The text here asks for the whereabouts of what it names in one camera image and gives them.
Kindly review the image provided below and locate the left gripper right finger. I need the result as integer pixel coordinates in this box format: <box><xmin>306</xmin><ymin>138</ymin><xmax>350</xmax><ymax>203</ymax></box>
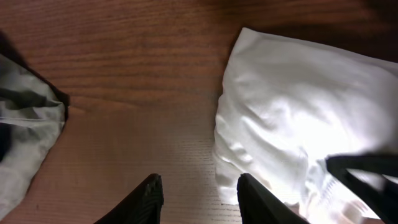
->
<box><xmin>237</xmin><ymin>173</ymin><xmax>309</xmax><ymax>224</ymax></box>

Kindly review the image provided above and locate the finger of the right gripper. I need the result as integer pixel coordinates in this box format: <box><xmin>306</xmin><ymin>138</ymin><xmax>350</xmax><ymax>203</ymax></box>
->
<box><xmin>326</xmin><ymin>154</ymin><xmax>397</xmax><ymax>224</ymax></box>

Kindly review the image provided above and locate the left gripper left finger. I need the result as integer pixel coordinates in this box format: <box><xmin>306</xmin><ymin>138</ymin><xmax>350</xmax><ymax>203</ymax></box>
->
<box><xmin>95</xmin><ymin>174</ymin><xmax>164</xmax><ymax>224</ymax></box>

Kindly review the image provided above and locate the white printed t-shirt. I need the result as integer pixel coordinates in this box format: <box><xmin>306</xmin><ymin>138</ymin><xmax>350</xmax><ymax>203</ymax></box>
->
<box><xmin>213</xmin><ymin>28</ymin><xmax>397</xmax><ymax>223</ymax></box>

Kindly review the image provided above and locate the khaki folded garment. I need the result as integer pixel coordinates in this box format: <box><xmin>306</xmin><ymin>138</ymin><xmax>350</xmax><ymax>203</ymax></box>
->
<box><xmin>1</xmin><ymin>56</ymin><xmax>65</xmax><ymax>217</ymax></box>

